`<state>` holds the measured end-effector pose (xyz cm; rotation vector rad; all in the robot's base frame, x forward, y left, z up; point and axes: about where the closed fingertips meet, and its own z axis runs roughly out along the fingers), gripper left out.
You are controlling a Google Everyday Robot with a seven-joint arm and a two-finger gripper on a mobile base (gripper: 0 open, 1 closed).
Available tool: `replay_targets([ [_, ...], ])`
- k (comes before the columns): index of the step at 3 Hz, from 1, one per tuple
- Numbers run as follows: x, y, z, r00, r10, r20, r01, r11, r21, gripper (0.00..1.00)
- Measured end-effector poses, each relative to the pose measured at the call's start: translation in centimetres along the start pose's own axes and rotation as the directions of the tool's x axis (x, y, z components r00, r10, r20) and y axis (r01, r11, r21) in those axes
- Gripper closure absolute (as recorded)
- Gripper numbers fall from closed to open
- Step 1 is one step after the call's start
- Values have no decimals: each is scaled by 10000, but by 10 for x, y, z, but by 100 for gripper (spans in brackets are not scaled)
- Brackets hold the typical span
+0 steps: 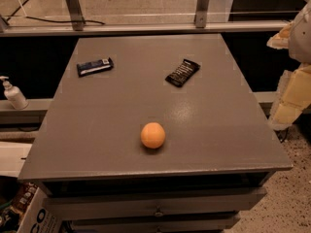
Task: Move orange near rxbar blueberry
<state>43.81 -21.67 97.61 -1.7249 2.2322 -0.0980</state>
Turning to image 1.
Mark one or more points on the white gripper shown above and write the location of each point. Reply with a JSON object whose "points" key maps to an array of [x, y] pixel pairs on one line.
{"points": [[301, 38]]}

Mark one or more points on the orange fruit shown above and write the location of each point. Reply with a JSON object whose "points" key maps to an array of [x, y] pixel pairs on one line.
{"points": [[152, 135]]}

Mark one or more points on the blue rxbar blueberry bar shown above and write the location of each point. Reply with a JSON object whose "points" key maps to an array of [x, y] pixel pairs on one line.
{"points": [[95, 66]]}

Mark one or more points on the black snack bar wrapper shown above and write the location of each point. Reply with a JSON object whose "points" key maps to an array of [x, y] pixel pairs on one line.
{"points": [[183, 73]]}

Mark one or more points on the grey drawer cabinet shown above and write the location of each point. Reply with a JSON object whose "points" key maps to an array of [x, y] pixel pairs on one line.
{"points": [[218, 150]]}

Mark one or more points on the top drawer knob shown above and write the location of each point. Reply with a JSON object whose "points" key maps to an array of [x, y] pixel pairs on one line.
{"points": [[158, 213]]}

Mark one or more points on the white pump bottle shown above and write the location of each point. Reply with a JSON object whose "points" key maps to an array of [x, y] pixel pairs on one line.
{"points": [[13, 94]]}

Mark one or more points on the white cardboard box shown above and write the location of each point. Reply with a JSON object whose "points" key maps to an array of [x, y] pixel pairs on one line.
{"points": [[37, 218]]}

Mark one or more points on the metal railing frame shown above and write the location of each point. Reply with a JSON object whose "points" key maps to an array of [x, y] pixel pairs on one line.
{"points": [[112, 17]]}

